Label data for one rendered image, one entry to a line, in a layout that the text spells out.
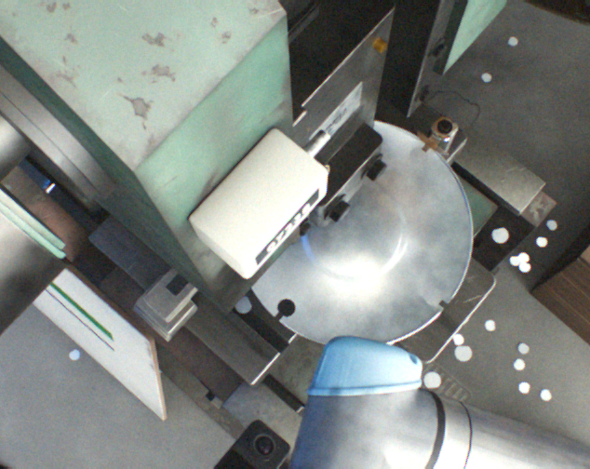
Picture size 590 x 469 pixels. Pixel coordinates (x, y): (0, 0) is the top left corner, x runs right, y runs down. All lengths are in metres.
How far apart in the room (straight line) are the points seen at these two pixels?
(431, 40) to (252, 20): 0.35
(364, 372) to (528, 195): 0.67
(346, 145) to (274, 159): 0.39
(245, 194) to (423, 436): 0.24
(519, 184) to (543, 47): 0.89
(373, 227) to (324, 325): 0.13
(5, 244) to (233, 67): 0.14
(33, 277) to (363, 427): 0.25
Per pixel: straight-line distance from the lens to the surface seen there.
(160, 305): 1.01
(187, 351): 1.14
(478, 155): 1.19
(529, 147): 1.93
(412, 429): 0.58
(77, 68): 0.32
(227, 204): 0.42
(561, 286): 1.67
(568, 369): 1.83
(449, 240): 0.99
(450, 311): 0.98
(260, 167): 0.43
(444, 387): 1.60
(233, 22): 0.34
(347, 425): 0.56
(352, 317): 0.97
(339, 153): 0.81
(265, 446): 0.75
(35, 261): 0.43
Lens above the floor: 1.74
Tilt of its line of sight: 75 degrees down
